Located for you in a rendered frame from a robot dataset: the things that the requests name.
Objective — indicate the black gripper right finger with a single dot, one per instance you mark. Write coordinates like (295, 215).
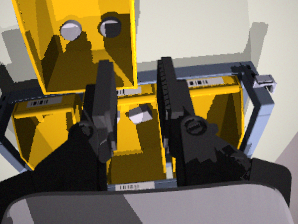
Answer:
(204, 154)

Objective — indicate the dark grey metal shelf rack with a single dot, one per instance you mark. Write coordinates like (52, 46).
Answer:
(255, 87)

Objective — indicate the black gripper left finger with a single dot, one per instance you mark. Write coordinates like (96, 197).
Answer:
(79, 164)

